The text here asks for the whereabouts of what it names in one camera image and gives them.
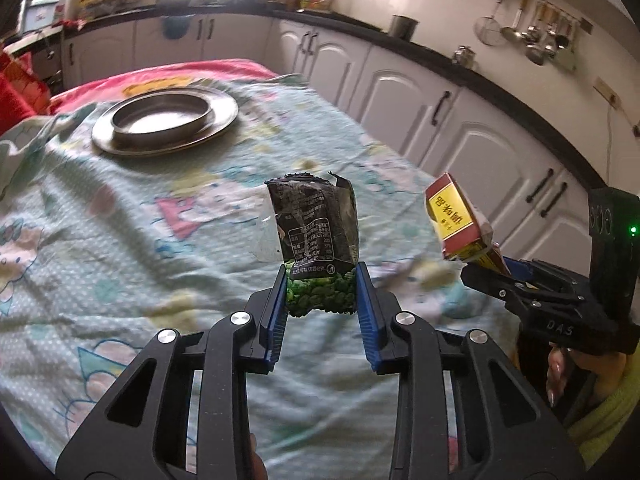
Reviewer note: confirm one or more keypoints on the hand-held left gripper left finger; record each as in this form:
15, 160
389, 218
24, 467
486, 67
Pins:
276, 310

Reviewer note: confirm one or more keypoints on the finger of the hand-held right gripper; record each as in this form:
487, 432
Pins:
490, 285
515, 265

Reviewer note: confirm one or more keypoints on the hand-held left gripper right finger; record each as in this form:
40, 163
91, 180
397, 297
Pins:
367, 320

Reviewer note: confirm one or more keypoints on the red yellow cardboard box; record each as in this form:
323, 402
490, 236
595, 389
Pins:
450, 210

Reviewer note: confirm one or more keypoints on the green black snack packet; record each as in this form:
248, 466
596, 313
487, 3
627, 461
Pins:
310, 230

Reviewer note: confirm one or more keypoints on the person's right forearm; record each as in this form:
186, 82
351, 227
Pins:
610, 420

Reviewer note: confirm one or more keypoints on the person's right hand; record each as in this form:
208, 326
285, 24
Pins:
557, 375

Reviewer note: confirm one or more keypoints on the person's left hand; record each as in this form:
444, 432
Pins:
256, 460

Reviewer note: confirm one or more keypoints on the pale blue printed blanket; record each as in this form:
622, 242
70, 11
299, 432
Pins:
150, 260

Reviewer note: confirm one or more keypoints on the black countertop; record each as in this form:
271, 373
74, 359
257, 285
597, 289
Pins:
500, 90

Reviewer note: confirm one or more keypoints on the white lower cabinets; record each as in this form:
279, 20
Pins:
400, 105

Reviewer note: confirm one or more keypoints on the round metal plate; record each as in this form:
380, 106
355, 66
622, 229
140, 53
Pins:
220, 115

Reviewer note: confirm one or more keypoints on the row of hanging steel utensils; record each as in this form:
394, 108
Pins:
535, 52

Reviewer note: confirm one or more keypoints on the small steel teapot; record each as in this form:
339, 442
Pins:
465, 57

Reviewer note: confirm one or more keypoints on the shallow metal bowl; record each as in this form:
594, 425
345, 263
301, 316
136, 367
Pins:
160, 115

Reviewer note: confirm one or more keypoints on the steel canister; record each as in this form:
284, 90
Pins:
402, 27

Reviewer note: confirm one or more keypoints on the pink bed sheet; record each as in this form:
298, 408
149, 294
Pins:
150, 72

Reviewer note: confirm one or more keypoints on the blue hanging bin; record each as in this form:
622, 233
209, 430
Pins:
176, 27

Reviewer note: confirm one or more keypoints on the red floral pillow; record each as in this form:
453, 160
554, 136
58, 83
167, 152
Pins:
20, 90

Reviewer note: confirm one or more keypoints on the pale storage box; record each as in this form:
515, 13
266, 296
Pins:
37, 15

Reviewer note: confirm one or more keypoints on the beige wall outlet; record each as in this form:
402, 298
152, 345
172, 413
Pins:
605, 89

